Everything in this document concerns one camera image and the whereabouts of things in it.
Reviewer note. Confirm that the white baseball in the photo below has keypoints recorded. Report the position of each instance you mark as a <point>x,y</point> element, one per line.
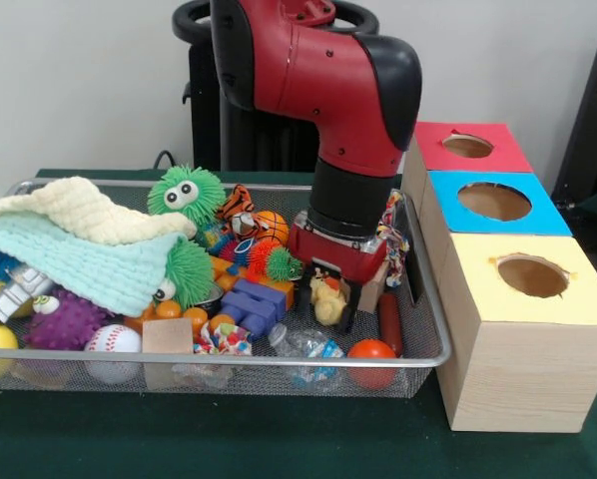
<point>112,341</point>

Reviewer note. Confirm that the tiger striped toy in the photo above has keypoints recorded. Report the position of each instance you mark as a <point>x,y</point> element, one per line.
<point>237,208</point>

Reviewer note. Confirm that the small orange basketball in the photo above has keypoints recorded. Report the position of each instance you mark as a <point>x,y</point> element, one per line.
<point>272,228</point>

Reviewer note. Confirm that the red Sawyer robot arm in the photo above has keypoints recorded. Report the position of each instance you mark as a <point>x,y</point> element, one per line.
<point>328,80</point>

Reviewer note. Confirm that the purple monster toy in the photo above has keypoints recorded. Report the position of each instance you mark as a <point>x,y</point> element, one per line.
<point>64,319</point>

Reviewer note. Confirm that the wooden box with three holes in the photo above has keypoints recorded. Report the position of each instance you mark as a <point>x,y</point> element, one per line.
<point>518,369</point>

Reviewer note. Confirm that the black panel stand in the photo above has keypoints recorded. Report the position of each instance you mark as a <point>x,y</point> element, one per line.
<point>593,130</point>

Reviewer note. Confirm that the multicoloured patterned cloth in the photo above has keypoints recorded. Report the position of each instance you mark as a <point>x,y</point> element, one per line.
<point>222,339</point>

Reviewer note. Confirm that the cream knitted cloth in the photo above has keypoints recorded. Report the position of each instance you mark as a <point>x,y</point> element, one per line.
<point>89,212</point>

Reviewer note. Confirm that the mint knitted cloth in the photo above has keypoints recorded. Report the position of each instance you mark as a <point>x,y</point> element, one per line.
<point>79,261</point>

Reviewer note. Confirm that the yellow duck plush toy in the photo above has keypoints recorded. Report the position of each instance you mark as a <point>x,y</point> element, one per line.
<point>328,299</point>

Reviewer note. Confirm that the dark green tablecloth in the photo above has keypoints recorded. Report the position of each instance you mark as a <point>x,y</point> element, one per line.
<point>279,439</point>

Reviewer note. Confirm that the red maraca rattle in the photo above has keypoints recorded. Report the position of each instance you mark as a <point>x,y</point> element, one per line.
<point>371,351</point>

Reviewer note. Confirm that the clear shallow mesh bin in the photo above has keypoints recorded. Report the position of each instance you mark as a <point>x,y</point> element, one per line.
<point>418,319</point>

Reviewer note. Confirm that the green spiky ball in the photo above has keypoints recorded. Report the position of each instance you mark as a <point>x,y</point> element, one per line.
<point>187,195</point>

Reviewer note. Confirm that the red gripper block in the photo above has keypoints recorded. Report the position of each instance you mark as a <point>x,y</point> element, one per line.
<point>338,257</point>

